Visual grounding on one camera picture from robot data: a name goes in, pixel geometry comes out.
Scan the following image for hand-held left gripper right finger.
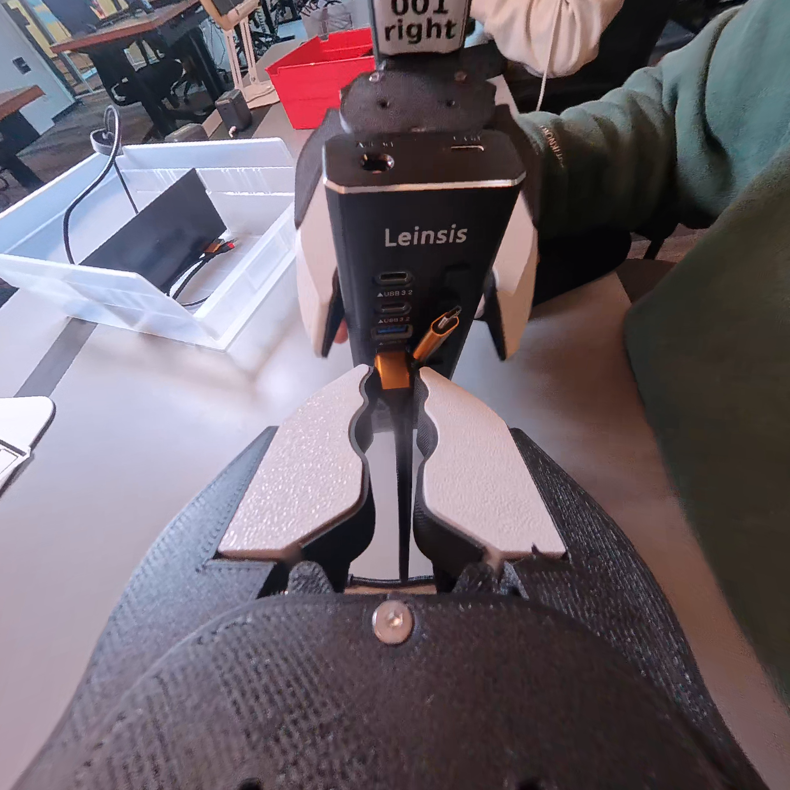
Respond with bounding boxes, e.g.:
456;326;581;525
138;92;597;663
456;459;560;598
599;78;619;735
412;365;569;560

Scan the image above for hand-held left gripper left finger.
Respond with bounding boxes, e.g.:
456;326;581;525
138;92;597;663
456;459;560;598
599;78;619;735
217;363;377;560

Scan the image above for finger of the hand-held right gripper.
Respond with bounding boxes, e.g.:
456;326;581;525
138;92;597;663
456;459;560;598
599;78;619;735
295;196;349;360
475;185;541;364

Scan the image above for black cable red plugs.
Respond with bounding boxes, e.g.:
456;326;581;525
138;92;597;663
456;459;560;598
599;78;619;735
176;236;240;308

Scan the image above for black cable orange plugs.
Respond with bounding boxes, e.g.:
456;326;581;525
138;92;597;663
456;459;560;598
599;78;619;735
347;351;438;588
167;237;224;308

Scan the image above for black usb hub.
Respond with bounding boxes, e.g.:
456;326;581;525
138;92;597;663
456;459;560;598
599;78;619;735
324;131;527;383

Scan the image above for white translucent plastic bin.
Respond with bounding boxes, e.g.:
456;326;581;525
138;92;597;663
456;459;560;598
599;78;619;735
0;137;298;351

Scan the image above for short hub tail plug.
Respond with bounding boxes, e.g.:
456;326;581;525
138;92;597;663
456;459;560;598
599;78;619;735
411;264;471;364

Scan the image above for red plastic bin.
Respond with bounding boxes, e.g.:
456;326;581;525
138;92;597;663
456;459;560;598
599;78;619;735
264;28;379;132

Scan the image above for person's white hoodie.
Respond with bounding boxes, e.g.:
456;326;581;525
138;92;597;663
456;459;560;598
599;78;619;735
472;0;625;112

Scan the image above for black bin divider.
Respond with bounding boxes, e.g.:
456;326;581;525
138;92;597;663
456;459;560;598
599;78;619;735
79;170;230;298

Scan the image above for beige stand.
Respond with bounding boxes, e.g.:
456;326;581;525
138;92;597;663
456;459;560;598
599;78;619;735
200;0;280;107

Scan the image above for small grey box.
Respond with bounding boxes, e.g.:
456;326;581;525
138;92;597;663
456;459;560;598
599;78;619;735
215;88;253;132

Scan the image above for person's green torso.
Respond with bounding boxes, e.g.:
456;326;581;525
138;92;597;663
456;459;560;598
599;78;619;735
623;157;790;711

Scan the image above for black office chair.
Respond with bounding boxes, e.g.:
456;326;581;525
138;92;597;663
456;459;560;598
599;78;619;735
110;58;187;125

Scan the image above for thin black cable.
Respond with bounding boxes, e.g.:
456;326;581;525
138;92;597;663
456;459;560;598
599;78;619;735
63;104;127;267

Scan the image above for wooden desk black frame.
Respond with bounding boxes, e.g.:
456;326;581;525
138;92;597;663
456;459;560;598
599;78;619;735
0;85;48;189
51;0;230;139

